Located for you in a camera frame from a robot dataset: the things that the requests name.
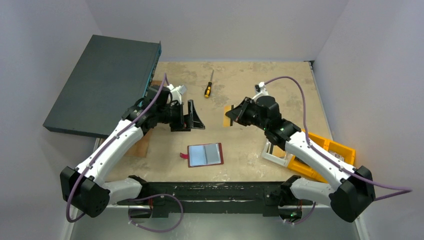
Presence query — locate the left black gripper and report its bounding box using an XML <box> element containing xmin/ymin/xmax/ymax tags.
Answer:
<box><xmin>156</xmin><ymin>99</ymin><xmax>204</xmax><ymax>132</ymax></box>

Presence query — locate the gold card with stripe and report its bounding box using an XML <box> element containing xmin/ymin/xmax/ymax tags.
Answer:
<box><xmin>223</xmin><ymin>104</ymin><xmax>235</xmax><ymax>128</ymax></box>

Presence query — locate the red card holder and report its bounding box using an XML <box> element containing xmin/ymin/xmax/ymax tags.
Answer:
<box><xmin>179</xmin><ymin>142</ymin><xmax>224</xmax><ymax>168</ymax></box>

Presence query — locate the white VIP credit card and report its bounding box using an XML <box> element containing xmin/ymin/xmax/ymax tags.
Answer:
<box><xmin>329</xmin><ymin>150</ymin><xmax>345</xmax><ymax>162</ymax></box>

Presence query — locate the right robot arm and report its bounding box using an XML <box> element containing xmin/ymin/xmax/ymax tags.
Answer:
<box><xmin>225</xmin><ymin>96</ymin><xmax>376</xmax><ymax>223</ymax></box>

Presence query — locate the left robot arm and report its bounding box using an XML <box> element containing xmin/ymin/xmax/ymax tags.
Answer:
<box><xmin>59</xmin><ymin>84</ymin><xmax>206</xmax><ymax>218</ymax></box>

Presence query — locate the yellow black screwdriver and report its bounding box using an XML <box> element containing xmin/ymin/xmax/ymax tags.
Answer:
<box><xmin>204</xmin><ymin>69</ymin><xmax>215</xmax><ymax>98</ymax></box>

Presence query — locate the wooden board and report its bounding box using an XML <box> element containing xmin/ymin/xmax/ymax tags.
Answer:
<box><xmin>97</xmin><ymin>80</ymin><xmax>165</xmax><ymax>159</ymax></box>

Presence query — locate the yellow plastic bin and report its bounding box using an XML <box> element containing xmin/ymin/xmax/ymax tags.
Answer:
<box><xmin>287</xmin><ymin>132</ymin><xmax>356</xmax><ymax>183</ymax></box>

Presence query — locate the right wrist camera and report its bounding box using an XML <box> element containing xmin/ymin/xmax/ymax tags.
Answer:
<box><xmin>252</xmin><ymin>81</ymin><xmax>269</xmax><ymax>101</ymax></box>

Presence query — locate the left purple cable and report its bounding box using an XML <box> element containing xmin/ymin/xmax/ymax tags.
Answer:
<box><xmin>65</xmin><ymin>73</ymin><xmax>184</xmax><ymax>233</ymax></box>

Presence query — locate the purple cable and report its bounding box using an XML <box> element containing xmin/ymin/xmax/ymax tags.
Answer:
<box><xmin>65</xmin><ymin>73</ymin><xmax>184</xmax><ymax>233</ymax></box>
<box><xmin>254</xmin><ymin>76</ymin><xmax>413</xmax><ymax>226</ymax></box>

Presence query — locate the white frame tray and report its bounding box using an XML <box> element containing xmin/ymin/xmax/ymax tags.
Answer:
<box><xmin>261</xmin><ymin>140</ymin><xmax>293</xmax><ymax>168</ymax></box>

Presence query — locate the aluminium rail frame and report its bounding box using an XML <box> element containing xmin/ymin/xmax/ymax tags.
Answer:
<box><xmin>67</xmin><ymin>184</ymin><xmax>362</xmax><ymax>210</ymax></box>

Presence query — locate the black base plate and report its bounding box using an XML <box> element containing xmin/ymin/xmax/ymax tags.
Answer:
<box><xmin>118</xmin><ymin>181</ymin><xmax>313</xmax><ymax>221</ymax></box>

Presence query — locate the dark grey network switch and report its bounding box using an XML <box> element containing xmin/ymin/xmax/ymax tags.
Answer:
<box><xmin>43</xmin><ymin>34</ymin><xmax>162</xmax><ymax>139</ymax></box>

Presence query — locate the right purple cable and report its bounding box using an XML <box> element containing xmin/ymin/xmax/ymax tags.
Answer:
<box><xmin>254</xmin><ymin>76</ymin><xmax>413</xmax><ymax>226</ymax></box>

